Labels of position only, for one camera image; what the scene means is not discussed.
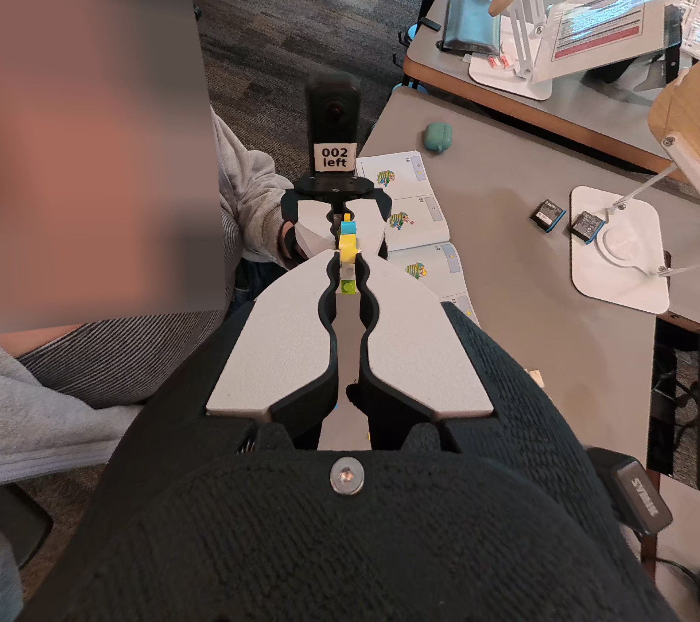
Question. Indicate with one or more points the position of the striped brick fish model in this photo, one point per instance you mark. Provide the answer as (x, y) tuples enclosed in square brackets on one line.
[(348, 261)]

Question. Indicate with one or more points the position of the dark grey power station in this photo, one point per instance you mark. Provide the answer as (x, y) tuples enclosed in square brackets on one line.
[(634, 491)]

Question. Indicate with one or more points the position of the grey zip pouch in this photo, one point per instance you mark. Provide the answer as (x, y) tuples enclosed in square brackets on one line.
[(470, 20)]

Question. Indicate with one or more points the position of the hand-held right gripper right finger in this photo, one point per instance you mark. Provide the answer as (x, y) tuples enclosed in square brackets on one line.
[(421, 354)]

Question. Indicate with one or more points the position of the black chair armrest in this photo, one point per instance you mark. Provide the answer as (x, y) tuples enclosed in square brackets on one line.
[(22, 523)]

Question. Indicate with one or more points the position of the wood-edged grey table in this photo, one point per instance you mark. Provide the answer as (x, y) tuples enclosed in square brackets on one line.
[(574, 108)]

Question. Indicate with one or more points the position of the person's grey sweatshirt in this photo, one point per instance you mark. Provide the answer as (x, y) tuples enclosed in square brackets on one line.
[(60, 414)]

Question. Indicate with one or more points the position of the black camera battery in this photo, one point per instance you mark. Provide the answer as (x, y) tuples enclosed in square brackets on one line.
[(586, 227), (547, 215)]

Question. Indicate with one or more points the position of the person's left forearm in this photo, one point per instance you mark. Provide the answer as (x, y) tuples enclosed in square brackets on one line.
[(251, 195)]

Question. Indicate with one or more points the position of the clear acrylic stand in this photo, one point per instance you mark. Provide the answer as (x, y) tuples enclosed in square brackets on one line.
[(601, 26)]

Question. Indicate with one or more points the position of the turquoise and black object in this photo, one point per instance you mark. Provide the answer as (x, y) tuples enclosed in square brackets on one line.
[(407, 86), (418, 28)]

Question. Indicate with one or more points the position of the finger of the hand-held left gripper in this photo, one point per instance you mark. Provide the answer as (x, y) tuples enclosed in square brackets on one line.
[(314, 228), (372, 225)]

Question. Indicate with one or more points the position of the grey desk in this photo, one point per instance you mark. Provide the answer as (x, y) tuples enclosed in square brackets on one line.
[(519, 277)]

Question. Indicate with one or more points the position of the brick instruction booklet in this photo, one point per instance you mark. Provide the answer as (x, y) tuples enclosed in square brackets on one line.
[(415, 228)]

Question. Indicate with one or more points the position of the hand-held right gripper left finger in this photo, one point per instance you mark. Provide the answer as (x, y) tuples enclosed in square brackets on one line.
[(273, 354)]

